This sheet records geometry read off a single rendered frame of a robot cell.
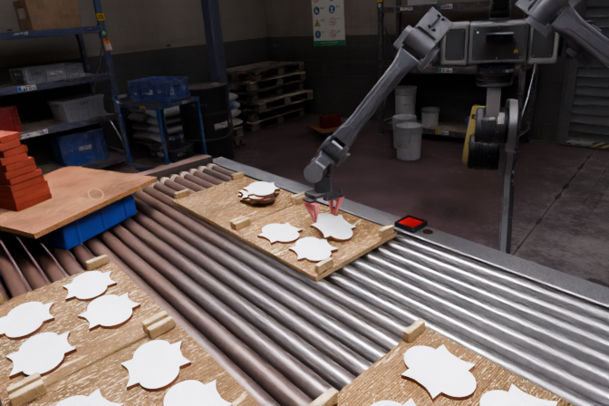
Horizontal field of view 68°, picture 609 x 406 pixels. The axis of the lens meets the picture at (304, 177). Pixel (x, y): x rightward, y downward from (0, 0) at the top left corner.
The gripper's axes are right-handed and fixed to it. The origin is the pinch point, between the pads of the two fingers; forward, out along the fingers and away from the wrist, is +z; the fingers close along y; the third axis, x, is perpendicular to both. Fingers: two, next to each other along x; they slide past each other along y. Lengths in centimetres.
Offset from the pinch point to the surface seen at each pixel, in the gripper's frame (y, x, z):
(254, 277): -30.4, -7.5, 7.8
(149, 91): 49, 346, -27
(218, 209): -19.7, 38.2, 2.0
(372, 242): 5.2, -17.0, 4.7
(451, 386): -23, -67, 9
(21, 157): -76, 62, -24
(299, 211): 1.4, 16.6, 2.5
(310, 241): -9.8, -5.7, 3.6
